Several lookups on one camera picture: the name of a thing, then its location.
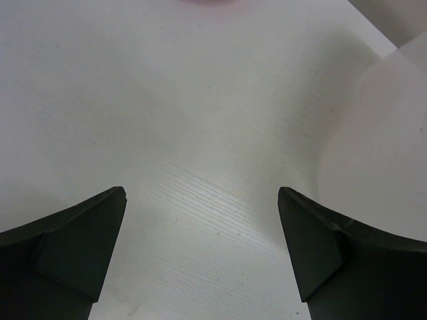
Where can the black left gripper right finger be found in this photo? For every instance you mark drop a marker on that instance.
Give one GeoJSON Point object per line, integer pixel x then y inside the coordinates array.
{"type": "Point", "coordinates": [346, 269]}

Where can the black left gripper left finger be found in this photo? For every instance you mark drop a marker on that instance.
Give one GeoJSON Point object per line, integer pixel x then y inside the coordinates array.
{"type": "Point", "coordinates": [55, 267]}

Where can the white plastic bin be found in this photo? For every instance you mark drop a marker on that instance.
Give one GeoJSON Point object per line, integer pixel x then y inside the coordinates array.
{"type": "Point", "coordinates": [374, 166]}

